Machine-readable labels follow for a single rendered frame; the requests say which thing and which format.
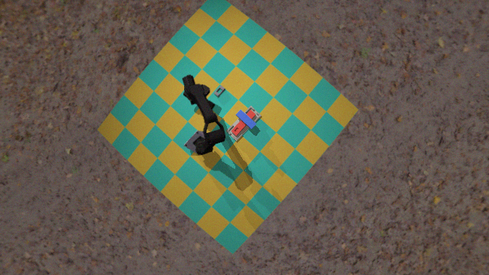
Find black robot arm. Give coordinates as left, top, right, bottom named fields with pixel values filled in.
left=182, top=74, right=225, bottom=155

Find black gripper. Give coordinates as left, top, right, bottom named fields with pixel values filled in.
left=183, top=91, right=215, bottom=109

